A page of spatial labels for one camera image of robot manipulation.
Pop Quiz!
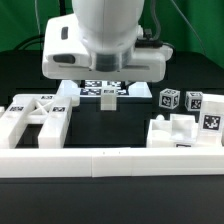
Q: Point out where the white fence wall front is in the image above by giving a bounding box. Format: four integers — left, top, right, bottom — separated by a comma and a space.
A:
0, 147, 224, 178

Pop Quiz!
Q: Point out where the black cable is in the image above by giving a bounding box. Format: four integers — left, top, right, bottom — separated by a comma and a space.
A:
16, 33, 48, 51

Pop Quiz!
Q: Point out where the white chair seat part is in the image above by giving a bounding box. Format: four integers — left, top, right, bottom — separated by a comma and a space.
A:
146, 114, 198, 148

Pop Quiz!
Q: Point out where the white chair back frame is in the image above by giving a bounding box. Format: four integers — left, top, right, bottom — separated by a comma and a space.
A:
0, 94, 80, 149

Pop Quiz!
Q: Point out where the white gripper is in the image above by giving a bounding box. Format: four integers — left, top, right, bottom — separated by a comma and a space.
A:
42, 16, 173, 82

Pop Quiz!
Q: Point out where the grey cable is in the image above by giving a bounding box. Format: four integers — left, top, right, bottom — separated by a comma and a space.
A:
149, 0, 209, 61

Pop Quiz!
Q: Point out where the small white part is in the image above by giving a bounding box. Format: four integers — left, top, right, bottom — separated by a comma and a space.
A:
101, 94, 117, 111

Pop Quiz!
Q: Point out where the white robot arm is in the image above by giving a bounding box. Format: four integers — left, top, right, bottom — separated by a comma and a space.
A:
42, 0, 173, 82

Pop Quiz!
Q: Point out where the white marker base plate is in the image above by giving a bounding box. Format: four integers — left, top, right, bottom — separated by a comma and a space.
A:
57, 80, 152, 99

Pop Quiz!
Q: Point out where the black pole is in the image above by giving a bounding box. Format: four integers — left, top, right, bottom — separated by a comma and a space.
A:
59, 0, 66, 16

